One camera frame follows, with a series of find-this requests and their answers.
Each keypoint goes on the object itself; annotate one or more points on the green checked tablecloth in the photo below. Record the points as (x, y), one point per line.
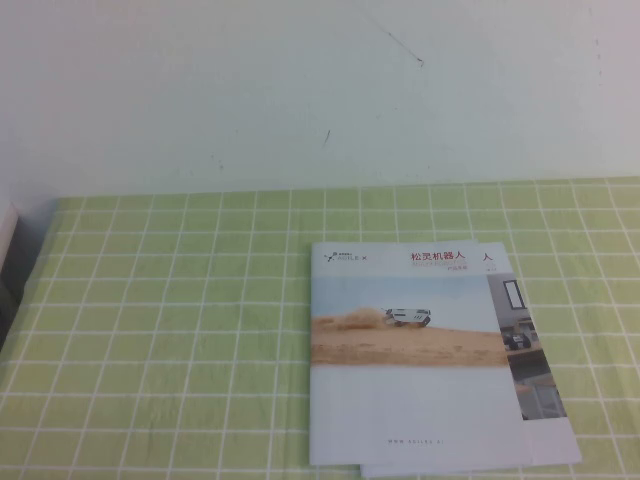
(150, 325)

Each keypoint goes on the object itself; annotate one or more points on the desert cover AgileX booklet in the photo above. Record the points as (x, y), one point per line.
(400, 390)

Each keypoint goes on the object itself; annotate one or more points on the office photo cover booklet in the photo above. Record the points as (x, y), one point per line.
(530, 360)

